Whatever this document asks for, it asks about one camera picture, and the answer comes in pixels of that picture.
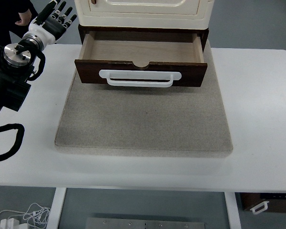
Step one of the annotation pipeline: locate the grey metal plate with screws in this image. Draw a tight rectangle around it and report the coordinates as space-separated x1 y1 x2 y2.
85 217 205 229

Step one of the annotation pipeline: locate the white cable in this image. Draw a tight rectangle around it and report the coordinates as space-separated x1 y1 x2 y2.
0 203 52 229

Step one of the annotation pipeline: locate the dark wood drawer white handle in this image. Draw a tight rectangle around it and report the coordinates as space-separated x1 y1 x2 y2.
74 31 208 88

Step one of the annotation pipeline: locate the white charger block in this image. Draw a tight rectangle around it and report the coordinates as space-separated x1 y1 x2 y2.
0 218 21 229

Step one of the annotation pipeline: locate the grey fabric mat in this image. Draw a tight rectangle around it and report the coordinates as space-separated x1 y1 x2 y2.
54 39 234 158

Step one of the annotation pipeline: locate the white table leg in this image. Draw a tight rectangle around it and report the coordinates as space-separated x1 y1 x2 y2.
224 192 242 229
47 187 67 229

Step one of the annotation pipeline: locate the brown box with white handle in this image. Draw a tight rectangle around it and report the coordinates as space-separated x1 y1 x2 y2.
239 192 286 215

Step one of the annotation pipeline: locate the person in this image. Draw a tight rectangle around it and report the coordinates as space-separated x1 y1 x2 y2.
0 0 39 46

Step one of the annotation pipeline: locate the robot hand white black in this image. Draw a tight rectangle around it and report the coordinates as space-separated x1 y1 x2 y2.
28 0 78 45

